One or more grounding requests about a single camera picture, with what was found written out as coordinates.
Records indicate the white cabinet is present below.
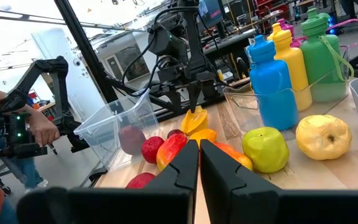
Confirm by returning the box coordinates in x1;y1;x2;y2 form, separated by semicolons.
30;27;107;114

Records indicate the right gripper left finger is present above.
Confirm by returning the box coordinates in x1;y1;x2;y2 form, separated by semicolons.
16;139;200;224

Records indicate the yellow-orange toy mango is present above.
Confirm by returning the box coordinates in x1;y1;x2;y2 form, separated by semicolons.
188;128;218;147

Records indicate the red toy fruit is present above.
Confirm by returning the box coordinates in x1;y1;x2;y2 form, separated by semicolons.
125;172;157;190
140;136;166;165

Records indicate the yellow squeeze bottle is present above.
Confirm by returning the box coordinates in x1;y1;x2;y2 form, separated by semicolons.
267;22;313;112

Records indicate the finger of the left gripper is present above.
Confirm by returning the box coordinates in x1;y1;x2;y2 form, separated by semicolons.
203;82;219;101
187;82;203;114

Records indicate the person's hand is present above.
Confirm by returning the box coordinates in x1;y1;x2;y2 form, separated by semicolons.
26;107;62;148

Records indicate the red-orange toy mango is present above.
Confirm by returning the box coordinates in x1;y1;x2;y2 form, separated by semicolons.
214;142;254;172

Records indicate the green toy apple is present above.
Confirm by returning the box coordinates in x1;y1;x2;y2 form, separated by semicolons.
241;126;290;174

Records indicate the blue screen monitor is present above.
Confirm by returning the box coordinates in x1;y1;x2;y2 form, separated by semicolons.
197;0;227;29

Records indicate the green squeeze bottle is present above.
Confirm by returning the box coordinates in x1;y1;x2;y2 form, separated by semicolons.
300;7;355;104

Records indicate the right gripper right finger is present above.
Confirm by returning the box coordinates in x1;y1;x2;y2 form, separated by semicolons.
200;139;358;224

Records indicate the blue squeeze bottle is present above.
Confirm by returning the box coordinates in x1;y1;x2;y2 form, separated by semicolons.
246;34;300;131

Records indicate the clear plastic tub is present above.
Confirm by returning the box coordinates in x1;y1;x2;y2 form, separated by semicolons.
73;88;161;170

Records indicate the red and yellow toy mango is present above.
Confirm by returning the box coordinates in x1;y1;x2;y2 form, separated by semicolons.
155;133;188;172

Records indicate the clear rectangular tray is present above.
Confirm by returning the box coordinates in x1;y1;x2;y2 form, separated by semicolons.
223;44;351;135

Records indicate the pink squeeze bottle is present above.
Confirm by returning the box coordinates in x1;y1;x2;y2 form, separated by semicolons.
276;17;358;49

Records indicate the small dark red plum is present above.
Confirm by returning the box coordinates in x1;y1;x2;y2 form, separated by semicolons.
166;128;186;139

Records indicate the dark red toy apple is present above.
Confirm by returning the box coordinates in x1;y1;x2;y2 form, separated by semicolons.
117;124;147;157

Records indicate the yellow toy fruit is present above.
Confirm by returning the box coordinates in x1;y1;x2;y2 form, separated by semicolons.
295;114;353;161

